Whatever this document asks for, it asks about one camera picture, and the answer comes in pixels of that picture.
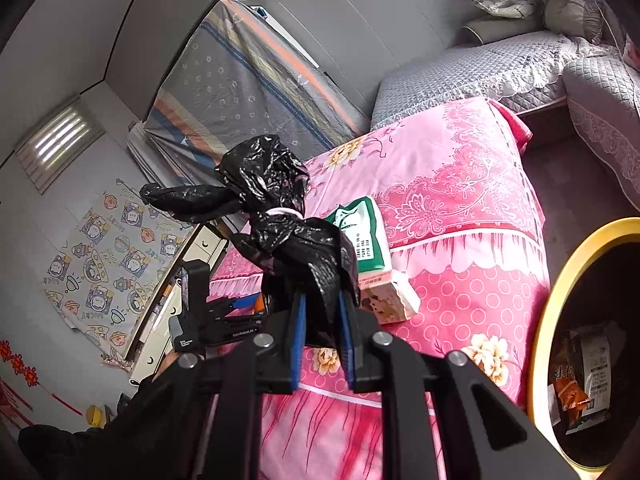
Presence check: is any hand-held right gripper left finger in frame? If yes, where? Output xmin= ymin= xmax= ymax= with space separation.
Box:
xmin=177 ymin=290 xmax=308 ymax=480

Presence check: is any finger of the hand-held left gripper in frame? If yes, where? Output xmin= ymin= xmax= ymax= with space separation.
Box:
xmin=209 ymin=295 xmax=268 ymax=319

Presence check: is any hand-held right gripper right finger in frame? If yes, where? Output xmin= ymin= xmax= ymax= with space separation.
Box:
xmin=337 ymin=290 xmax=581 ymax=480

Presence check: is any black plastic bag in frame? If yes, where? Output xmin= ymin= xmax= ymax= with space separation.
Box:
xmin=139 ymin=135 xmax=362 ymax=348

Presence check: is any yellow rimmed trash bin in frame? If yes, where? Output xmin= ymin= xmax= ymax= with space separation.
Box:
xmin=527 ymin=217 xmax=640 ymax=473

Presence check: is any orange plastic wrapper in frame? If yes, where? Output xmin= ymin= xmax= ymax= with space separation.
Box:
xmin=549 ymin=340 xmax=591 ymax=426

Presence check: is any person's left forearm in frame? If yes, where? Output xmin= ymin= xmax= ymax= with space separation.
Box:
xmin=17 ymin=360 xmax=211 ymax=480

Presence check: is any small beige box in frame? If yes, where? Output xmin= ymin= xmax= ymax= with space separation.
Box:
xmin=357 ymin=269 xmax=422 ymax=326

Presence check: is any cream low cabinet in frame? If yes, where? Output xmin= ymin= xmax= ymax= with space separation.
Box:
xmin=122 ymin=220 xmax=231 ymax=386

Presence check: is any pink floral blanket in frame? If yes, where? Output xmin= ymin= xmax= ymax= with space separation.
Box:
xmin=207 ymin=97 xmax=551 ymax=480

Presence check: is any grey quilted sofa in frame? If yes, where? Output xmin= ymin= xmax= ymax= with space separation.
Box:
xmin=370 ymin=10 xmax=640 ymax=211

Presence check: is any grey bolster pillow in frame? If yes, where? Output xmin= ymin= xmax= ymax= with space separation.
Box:
xmin=460 ymin=15 xmax=531 ymax=43

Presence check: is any grey ruffled cushion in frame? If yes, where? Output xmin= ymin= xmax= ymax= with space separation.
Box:
xmin=542 ymin=0 xmax=603 ymax=43

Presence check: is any cartoon wall poster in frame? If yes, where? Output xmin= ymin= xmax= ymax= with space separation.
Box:
xmin=42 ymin=177 xmax=201 ymax=348

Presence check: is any red wall decoration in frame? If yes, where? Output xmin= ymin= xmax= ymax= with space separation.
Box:
xmin=0 ymin=340 xmax=83 ymax=431

